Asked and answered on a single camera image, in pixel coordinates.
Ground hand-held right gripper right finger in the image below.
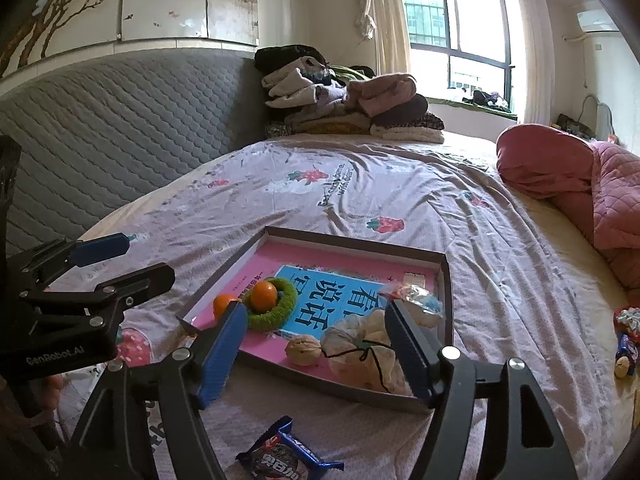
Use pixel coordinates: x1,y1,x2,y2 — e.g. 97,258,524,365
384,300,581,480

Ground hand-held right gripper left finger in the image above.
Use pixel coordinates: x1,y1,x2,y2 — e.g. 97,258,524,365
65,301,248,480

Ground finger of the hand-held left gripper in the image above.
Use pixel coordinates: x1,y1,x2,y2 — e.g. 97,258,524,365
7,232,130,287
20,262,176,332

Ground cream drawstring cloth bag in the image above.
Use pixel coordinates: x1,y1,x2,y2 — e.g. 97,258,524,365
320,315,416,396

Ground orange tangerine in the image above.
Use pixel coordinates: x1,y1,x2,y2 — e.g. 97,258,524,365
213,293,241,322
250,281,278,312

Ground shallow grey cardboard box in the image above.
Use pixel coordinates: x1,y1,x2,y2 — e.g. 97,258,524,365
176,226,454,414

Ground walnut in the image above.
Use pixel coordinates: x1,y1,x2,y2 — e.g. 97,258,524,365
285,336,322,367

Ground blue snack packet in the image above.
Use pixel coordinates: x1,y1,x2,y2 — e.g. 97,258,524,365
235,415,346,480

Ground person's left hand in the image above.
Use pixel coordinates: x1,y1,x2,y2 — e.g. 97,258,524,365
42,374,68,411

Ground plastic wrapped pastel ball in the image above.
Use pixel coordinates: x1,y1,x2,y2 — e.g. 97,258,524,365
384,282,447,330

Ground green fuzzy hair scrunchie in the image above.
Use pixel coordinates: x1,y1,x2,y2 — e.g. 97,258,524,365
241,276,298,332

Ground pink and blue book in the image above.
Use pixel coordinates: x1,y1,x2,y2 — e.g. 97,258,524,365
192,240,438,391

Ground grey quilted headboard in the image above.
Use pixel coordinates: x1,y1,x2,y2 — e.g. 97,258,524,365
0,49,271,261

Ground small blue packet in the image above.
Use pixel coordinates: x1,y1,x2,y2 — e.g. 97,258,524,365
616,332,640,363

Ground pink quilt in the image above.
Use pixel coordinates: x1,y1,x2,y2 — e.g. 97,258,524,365
496,124,640,291

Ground pile of folded clothes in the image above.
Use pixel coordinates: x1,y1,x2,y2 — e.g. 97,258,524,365
254,46,446,143

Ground dark clothes on windowsill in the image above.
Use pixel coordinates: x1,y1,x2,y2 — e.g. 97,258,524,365
470,89,513,111

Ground cream curtain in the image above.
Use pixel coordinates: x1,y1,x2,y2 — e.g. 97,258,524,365
350,0,413,78
510,0,551,126

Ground window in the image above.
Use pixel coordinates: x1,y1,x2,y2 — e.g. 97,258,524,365
397,0,516,111

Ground white air conditioner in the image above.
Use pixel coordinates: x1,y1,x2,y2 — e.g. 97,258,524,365
575,7,623,36

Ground white painted wall panel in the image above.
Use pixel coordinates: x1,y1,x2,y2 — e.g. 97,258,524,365
0,0,261,78

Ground white metal frame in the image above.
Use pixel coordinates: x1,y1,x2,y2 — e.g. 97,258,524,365
580,95,616,141

